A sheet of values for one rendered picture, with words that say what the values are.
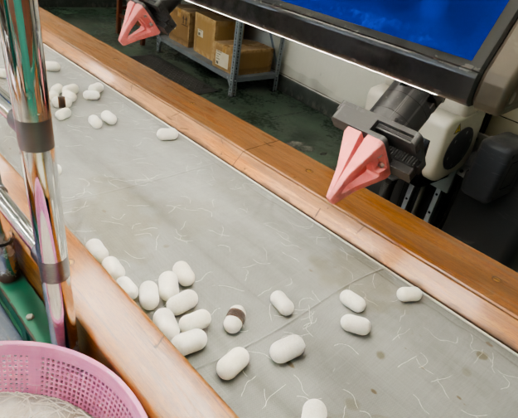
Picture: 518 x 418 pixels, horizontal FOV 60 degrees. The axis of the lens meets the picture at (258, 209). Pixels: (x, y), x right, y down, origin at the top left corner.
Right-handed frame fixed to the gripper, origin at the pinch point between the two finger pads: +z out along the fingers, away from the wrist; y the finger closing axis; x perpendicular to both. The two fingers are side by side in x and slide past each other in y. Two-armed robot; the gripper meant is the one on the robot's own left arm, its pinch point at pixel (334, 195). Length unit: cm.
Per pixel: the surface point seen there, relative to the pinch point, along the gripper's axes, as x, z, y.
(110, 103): 12, 4, -59
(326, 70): 182, -126, -158
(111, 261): -4.9, 21.1, -13.8
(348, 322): 5.5, 9.6, 8.0
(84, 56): 15, -2, -83
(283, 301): 2.9, 12.3, 1.8
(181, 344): -5.1, 21.5, 0.0
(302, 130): 179, -78, -139
